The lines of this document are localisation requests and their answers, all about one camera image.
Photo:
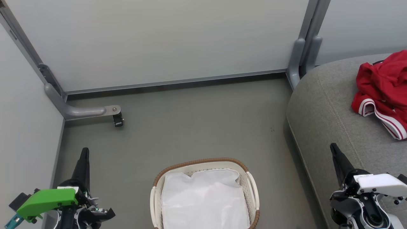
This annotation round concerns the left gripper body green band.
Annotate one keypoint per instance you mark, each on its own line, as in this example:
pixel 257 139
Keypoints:
pixel 47 200

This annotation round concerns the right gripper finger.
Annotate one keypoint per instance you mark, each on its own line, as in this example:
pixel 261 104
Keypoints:
pixel 341 165

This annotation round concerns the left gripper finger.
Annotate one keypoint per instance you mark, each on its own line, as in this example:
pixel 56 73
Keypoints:
pixel 83 168

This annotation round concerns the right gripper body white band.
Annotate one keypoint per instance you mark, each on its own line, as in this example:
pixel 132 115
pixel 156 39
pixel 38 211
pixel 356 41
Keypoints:
pixel 378 183

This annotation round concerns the red garment with white stripes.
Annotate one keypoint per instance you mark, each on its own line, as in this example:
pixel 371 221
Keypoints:
pixel 381 82

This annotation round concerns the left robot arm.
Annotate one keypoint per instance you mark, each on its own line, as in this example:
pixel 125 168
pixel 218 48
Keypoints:
pixel 73 219

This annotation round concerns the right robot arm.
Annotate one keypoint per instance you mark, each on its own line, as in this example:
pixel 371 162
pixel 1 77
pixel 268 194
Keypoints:
pixel 365 213

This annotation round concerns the white basket with brown rim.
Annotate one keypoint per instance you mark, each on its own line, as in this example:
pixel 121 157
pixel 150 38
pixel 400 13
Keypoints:
pixel 244 187

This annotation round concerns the teal connector part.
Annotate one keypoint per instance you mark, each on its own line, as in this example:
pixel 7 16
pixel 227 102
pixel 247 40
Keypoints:
pixel 12 221

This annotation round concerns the grey fabric sofa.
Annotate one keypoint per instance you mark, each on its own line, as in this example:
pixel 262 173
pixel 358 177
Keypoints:
pixel 324 111

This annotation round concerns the black caster wheel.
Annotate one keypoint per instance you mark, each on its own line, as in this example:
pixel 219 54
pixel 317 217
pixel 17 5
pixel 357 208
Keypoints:
pixel 118 120

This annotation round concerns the grey partition support foot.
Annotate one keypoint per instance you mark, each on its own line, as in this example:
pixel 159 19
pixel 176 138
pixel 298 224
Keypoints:
pixel 295 63
pixel 313 54

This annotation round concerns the white cloth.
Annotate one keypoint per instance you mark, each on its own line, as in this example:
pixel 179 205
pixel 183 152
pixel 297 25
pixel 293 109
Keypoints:
pixel 203 200

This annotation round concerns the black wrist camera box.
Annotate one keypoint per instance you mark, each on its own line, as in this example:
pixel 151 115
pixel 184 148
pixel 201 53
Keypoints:
pixel 17 198

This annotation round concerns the grey panel bottom rail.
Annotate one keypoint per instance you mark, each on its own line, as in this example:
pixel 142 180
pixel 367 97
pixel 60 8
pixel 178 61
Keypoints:
pixel 175 81

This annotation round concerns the grey partition side post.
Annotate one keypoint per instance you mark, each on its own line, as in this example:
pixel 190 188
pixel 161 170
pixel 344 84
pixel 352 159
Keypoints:
pixel 22 41

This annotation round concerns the grey partition corner post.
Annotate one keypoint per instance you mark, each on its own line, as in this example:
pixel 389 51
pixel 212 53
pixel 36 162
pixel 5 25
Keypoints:
pixel 313 19

